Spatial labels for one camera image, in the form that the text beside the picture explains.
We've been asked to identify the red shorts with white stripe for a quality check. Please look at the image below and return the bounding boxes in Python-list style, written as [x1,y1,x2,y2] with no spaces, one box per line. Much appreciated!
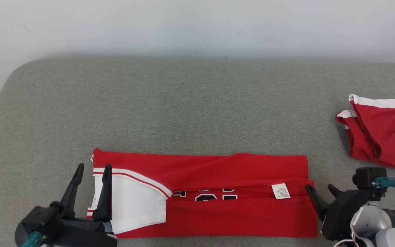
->
[335,94,395,170]

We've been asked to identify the teal left camera connector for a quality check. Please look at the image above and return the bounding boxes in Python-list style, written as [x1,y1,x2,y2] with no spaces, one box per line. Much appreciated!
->
[21,232,44,247]

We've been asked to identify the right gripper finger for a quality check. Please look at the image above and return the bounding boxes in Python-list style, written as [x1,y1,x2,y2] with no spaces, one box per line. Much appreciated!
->
[306,184,330,220]
[328,184,344,199]

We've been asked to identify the teal right camera connector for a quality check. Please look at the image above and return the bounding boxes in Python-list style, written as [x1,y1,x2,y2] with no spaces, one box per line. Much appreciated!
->
[372,177,395,188]

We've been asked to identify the teal camera connector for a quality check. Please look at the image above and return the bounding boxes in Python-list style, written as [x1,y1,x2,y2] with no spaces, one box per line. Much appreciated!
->
[21,232,44,247]
[372,177,395,188]

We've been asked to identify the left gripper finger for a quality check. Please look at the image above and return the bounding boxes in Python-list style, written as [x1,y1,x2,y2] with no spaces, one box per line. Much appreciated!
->
[60,163,85,218]
[92,164,113,222]

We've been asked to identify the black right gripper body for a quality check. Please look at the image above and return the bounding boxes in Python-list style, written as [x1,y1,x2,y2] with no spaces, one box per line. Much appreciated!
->
[321,189,378,242]

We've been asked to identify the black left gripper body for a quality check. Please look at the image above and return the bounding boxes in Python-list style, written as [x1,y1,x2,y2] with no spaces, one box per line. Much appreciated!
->
[50,216,117,247]

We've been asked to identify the red Bulls basketball jersey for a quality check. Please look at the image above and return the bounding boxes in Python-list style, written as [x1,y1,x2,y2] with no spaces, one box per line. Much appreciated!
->
[87,148,319,239]

